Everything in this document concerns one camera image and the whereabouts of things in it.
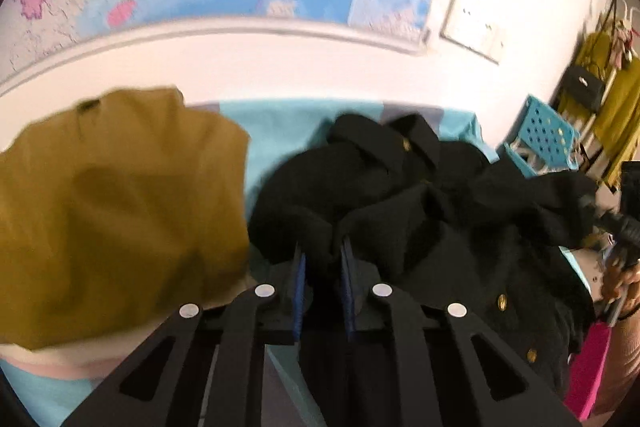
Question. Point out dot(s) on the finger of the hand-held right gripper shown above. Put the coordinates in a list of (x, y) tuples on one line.
[(615, 226)]

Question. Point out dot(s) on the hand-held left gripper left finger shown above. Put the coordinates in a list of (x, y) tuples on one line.
[(300, 297)]

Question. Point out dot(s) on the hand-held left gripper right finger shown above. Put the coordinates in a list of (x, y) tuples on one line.
[(347, 292)]

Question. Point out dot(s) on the black coat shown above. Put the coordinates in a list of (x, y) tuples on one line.
[(425, 232)]

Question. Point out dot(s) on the person's right forearm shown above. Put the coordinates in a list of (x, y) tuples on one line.
[(625, 357)]

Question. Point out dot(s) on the person's right hand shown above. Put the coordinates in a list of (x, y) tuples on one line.
[(620, 284)]

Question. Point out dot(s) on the teal plastic basket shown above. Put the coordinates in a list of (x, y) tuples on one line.
[(517, 159), (547, 132)]

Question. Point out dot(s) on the black bag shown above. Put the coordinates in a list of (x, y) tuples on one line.
[(582, 87)]

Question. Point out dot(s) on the magenta cloth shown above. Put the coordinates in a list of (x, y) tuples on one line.
[(587, 367)]

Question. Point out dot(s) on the mustard garment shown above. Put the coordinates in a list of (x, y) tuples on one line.
[(125, 207)]

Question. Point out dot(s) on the white wall socket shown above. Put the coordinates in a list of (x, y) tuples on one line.
[(460, 18), (484, 33)]

